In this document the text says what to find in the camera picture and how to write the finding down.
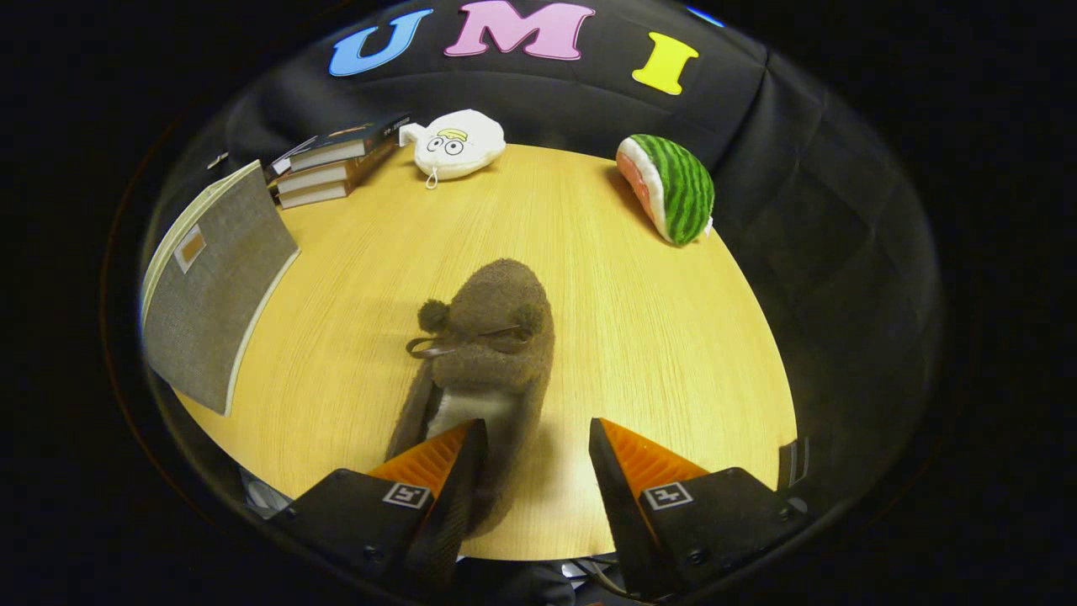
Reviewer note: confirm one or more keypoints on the white plush toy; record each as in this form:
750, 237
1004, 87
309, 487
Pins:
471, 139

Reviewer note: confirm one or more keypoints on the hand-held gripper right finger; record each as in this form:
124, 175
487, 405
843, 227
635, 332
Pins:
618, 497

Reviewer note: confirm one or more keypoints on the brown fuzzy shoe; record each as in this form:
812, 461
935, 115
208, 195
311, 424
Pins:
496, 303

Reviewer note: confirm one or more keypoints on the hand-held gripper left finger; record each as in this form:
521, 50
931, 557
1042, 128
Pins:
454, 497

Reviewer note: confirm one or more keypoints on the brown cover book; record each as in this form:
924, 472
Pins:
315, 195
328, 174

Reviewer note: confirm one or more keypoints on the dark cover book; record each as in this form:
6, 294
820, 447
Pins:
345, 143

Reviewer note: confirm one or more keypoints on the watermelon slice plush toy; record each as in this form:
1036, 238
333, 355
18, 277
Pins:
677, 189

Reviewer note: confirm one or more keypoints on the grey fabric storage box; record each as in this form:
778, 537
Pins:
210, 303

